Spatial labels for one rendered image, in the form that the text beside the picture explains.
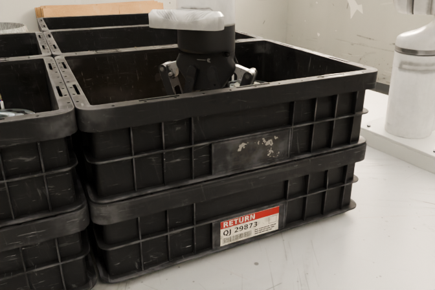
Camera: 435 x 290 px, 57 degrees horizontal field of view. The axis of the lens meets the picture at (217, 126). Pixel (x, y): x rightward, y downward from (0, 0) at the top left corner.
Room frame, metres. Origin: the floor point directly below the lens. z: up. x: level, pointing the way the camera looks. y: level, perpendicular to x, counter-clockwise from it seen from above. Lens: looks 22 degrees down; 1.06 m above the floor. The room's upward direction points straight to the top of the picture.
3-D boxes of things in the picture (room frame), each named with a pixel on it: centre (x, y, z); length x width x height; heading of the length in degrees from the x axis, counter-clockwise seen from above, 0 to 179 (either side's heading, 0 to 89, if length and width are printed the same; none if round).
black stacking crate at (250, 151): (0.58, 0.02, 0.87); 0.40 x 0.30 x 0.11; 115
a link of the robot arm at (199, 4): (0.51, 0.02, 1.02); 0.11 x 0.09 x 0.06; 159
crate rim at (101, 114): (0.58, 0.02, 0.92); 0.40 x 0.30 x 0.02; 115
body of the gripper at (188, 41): (0.52, 0.01, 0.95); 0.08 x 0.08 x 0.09
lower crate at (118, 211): (0.58, 0.02, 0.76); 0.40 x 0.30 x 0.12; 115
